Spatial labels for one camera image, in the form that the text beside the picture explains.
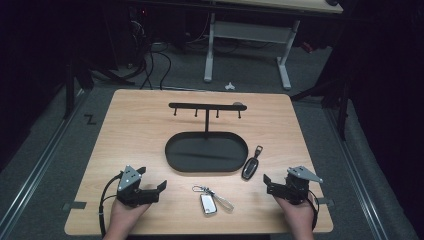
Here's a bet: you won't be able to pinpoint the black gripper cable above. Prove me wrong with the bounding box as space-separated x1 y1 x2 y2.
307 189 321 232
97 172 125 238

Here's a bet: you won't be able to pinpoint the person's left hand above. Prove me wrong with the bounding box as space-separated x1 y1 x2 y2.
103 197 152 240

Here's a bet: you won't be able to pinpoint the desk with white legs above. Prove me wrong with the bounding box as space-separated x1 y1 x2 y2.
202 0 345 91

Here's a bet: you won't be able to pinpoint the black car key fob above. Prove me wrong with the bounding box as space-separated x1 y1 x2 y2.
240 144 264 182

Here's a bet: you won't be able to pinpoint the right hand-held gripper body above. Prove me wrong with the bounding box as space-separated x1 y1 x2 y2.
266 165 324 206

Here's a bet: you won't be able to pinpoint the person's right hand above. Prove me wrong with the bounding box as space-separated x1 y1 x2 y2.
273 194 316 240

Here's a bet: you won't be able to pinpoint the white car key with strap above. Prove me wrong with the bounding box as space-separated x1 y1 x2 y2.
191 184 235 217

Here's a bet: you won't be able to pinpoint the metal floor rail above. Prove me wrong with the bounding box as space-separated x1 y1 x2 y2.
0 89 88 232
323 105 390 240

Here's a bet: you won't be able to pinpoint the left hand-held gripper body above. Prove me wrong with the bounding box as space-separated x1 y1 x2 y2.
116 164 160 208

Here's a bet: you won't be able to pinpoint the black floor cables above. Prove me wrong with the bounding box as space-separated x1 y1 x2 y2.
129 18 173 91

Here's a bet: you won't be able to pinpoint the black metal stand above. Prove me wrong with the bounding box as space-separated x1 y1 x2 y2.
62 54 136 120
289 74 353 142

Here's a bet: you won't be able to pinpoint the black key holder with tray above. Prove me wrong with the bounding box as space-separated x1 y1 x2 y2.
164 101 250 174

